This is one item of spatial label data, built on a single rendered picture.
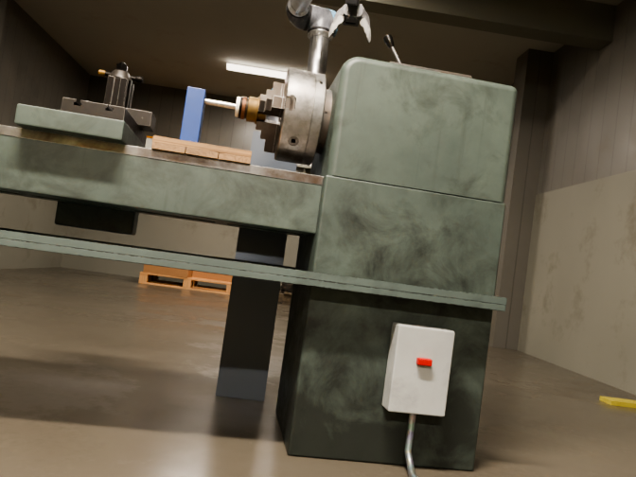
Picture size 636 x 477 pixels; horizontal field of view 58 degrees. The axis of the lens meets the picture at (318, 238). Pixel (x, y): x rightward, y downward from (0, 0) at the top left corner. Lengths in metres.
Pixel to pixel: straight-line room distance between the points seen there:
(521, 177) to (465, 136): 4.35
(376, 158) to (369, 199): 0.13
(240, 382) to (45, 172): 1.13
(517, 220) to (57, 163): 5.01
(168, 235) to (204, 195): 7.65
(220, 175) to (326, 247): 0.39
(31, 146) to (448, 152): 1.27
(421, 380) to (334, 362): 0.27
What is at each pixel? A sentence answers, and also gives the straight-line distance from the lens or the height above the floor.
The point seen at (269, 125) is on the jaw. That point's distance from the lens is 2.01.
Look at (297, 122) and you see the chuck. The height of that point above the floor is 1.03.
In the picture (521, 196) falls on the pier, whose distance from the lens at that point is 6.23.
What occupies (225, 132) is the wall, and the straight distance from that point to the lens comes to 9.54.
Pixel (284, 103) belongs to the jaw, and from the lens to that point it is 1.89.
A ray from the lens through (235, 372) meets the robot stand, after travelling 2.42.
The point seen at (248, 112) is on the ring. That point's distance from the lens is 1.97.
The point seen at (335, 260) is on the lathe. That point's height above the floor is 0.60.
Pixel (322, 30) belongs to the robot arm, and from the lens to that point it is 2.69.
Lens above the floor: 0.58
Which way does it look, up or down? 3 degrees up
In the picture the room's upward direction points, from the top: 8 degrees clockwise
